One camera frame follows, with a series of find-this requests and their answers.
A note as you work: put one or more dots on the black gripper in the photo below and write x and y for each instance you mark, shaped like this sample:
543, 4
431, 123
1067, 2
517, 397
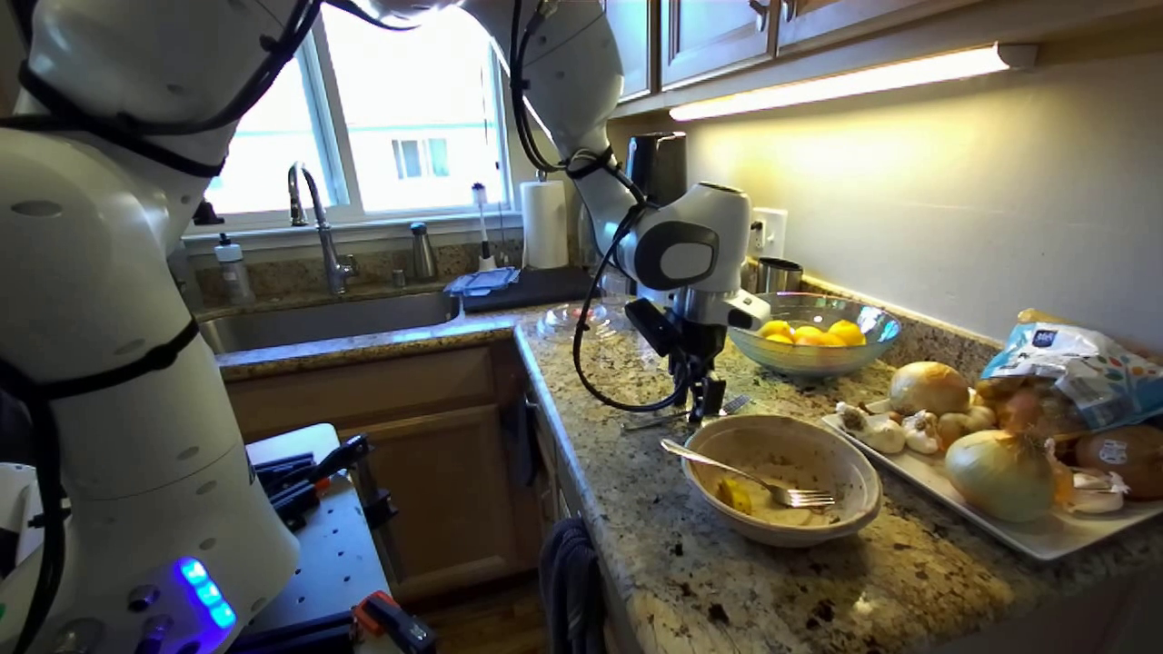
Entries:
694, 342

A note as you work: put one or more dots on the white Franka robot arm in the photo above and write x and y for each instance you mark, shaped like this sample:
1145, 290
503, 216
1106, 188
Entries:
120, 422

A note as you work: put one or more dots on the clear glass bowl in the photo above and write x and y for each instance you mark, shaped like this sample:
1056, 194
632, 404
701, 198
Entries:
806, 362

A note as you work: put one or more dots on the clean beige bowl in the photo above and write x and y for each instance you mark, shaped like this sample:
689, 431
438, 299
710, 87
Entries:
774, 541

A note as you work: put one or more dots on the yellow lemon pieces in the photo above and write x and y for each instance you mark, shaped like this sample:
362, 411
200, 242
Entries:
815, 337

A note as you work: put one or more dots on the small dark metal canister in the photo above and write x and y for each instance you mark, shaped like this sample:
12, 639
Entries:
774, 278

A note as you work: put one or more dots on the white mushrooms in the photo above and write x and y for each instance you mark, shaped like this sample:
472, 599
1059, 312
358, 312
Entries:
892, 435

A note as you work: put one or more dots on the black ribbed drying mat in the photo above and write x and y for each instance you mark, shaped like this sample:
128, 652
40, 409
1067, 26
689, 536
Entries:
546, 290

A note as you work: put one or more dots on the yellow onion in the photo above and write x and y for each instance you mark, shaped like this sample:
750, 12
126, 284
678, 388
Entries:
999, 474
928, 388

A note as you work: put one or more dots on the dark blue hanging towel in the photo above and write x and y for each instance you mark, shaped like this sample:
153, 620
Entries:
567, 593

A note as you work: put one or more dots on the black soda maker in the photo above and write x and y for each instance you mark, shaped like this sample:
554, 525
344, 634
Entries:
657, 167

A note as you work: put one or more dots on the large blue lid plastic container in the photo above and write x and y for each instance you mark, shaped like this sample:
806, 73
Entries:
483, 284

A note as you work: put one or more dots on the dish brush wand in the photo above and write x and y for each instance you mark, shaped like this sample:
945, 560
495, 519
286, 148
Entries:
482, 232

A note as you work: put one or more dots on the wooden lower cabinet door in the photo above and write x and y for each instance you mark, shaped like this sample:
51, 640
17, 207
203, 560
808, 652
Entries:
423, 474

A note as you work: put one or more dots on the brown root vegetable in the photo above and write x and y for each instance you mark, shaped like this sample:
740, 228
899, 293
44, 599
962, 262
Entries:
1014, 409
1119, 458

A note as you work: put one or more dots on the metal sink sprayer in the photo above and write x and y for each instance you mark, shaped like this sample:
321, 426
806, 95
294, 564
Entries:
423, 257

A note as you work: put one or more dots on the under cabinet light strip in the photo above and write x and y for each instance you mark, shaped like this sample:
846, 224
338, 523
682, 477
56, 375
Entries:
849, 81

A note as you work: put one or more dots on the white rectangular tray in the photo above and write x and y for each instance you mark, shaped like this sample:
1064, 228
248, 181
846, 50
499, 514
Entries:
1030, 541

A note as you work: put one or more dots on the blue and white plastic bag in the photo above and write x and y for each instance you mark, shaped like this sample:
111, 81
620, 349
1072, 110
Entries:
1067, 365

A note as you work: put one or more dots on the orange and black tool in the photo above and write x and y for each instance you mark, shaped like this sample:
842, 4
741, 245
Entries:
394, 623

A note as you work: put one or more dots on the steel kitchen sink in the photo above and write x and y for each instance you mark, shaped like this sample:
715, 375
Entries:
327, 320

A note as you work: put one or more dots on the white garlic bulb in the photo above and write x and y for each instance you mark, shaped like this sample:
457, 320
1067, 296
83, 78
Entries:
1094, 492

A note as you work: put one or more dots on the metal kitchen faucet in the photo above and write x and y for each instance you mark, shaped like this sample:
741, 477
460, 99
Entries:
327, 250

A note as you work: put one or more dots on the black clamp tool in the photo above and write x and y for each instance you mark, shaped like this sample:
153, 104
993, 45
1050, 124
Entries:
303, 477

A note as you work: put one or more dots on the grey robot cart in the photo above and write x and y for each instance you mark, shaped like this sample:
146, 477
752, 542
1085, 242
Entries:
327, 558

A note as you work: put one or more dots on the white framed window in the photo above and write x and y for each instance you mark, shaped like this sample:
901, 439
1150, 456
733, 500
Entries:
319, 110

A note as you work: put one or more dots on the clear soap dispenser bottle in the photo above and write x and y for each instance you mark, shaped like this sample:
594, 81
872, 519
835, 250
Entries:
230, 274

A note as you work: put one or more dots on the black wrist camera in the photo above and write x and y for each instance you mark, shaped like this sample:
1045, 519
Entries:
649, 324

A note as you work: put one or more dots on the white wall outlet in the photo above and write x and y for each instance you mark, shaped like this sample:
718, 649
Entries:
772, 234

